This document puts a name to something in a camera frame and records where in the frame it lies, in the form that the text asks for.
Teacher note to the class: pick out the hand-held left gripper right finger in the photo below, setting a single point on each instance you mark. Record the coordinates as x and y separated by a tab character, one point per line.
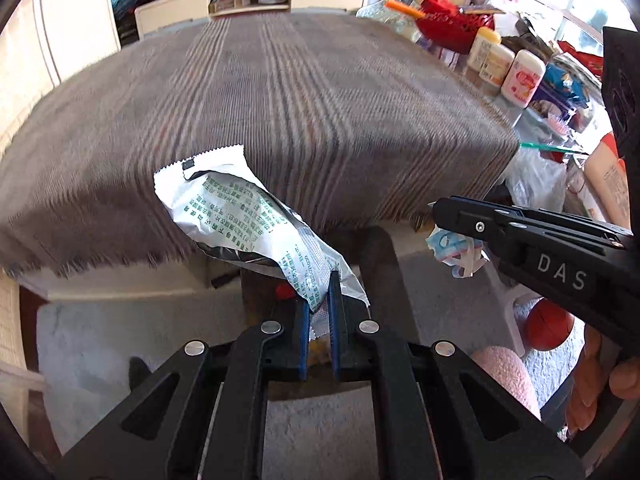
335	340

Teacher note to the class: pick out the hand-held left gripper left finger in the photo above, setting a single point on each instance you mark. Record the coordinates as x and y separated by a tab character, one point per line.
303	345

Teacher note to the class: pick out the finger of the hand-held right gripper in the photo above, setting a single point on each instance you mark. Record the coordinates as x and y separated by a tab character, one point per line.
560	221
465	225

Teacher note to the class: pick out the blue white wrapper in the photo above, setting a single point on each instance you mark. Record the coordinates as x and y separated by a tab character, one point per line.
457	252

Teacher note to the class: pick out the dark grey trash bin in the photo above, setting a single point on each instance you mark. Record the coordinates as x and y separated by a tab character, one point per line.
385	285

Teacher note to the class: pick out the white green-print wrapper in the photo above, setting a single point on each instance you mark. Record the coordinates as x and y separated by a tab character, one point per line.
235	210

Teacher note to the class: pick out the person's right hand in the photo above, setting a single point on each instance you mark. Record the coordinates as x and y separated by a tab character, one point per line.
585	385

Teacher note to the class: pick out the clear plastic bag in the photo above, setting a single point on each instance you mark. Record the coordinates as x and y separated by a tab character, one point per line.
537	182

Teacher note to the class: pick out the orange-red ball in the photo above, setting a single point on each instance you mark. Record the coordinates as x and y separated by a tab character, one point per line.
550	325

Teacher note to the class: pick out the small red cap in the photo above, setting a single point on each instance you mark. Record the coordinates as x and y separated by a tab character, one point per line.
283	291

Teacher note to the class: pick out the peach lotion tube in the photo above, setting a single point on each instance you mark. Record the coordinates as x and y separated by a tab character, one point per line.
610	185

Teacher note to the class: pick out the green straw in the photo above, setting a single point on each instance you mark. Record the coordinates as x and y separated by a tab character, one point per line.
550	147

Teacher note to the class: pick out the pink fluffy slipper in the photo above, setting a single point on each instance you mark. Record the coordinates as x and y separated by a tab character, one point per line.
505	375

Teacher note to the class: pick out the blue packet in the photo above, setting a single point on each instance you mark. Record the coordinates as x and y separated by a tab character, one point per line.
565	85

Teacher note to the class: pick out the white pink-label bottle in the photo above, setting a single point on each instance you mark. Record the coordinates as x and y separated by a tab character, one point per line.
522	80

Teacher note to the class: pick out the red packet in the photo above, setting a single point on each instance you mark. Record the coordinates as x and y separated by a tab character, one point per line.
582	57

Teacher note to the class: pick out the cream lotion bottle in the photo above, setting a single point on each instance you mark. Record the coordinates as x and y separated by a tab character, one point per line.
492	60

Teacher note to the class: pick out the red plastic basket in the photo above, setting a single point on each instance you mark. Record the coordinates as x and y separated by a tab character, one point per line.
455	25

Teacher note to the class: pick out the grey striped tablecloth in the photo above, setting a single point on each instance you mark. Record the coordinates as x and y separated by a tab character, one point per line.
300	110

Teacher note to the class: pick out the light blue fluffy rug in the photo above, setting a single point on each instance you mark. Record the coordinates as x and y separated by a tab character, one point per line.
100	340

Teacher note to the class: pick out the orange stick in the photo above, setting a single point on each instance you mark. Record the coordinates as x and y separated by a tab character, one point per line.
402	8

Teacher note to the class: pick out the cream TV cabinet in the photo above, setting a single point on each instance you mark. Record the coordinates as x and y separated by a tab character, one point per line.
175	10

